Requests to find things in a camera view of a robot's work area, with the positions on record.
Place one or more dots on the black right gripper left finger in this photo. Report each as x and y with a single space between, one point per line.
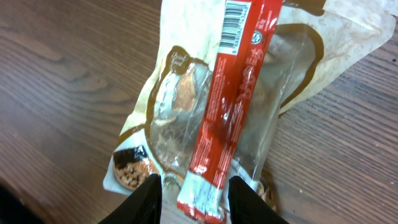
143 206

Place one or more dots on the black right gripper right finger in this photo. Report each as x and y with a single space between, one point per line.
246 207

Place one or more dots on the red snack bar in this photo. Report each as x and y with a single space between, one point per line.
248 27

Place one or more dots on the beige cookie bag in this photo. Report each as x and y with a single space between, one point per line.
313 43

